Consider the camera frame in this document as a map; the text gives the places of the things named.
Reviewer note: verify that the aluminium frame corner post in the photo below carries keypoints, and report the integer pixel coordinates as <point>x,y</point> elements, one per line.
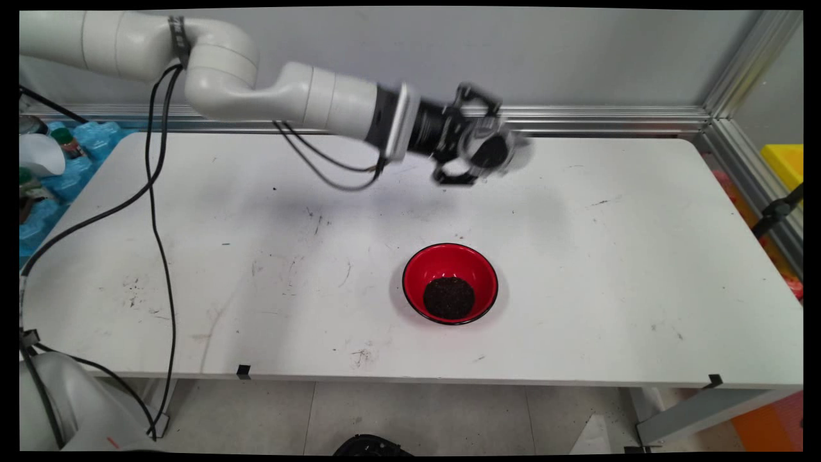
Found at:
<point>737,64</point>

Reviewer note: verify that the grey table leg beam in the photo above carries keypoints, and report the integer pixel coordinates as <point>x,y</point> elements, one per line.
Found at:
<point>705,410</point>

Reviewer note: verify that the white rounded container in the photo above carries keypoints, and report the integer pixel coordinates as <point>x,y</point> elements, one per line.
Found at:
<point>38,154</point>

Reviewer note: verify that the black round floor object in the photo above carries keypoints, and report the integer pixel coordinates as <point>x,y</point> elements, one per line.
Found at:
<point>369,446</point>

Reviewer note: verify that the small bottle with green cap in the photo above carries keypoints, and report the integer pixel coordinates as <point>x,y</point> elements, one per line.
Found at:
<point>67,142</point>

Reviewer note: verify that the clear jar of black seeds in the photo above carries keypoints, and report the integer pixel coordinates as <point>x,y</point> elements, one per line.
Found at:
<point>490,151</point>

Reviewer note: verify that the brown bottle with green cap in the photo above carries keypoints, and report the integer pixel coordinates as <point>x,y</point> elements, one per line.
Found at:
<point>32,192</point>

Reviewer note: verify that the long aluminium frame rail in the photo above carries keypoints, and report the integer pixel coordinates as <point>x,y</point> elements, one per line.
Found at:
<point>609,120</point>

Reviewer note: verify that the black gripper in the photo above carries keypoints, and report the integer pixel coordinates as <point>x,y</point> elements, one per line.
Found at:
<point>439,131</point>

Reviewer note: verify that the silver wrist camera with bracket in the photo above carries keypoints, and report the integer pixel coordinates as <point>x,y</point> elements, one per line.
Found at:
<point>401,122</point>

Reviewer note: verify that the white table leg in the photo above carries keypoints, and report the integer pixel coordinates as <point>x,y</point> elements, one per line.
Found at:
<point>157,398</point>

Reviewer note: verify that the yellow foam block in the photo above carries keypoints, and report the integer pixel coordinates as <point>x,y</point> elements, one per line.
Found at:
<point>786,163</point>

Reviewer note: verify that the red bowl with black rim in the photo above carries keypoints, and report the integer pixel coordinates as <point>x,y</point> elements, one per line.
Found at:
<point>449,263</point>

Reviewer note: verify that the orange box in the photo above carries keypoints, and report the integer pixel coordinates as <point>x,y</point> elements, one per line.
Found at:
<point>770,423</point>

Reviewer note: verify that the black tape marker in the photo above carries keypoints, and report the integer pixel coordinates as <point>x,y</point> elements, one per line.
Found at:
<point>714,382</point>
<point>244,372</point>

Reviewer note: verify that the blue water bottle pack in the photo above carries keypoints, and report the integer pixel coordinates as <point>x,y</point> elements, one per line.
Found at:
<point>96,144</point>

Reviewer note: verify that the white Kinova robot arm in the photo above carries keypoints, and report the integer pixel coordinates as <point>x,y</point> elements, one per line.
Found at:
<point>321,99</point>

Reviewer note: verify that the pile of black seeds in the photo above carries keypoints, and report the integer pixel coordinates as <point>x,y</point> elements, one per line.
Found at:
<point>449,298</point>

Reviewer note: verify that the short aluminium frame rail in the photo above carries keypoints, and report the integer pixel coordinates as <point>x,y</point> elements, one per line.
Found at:
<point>750,186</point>

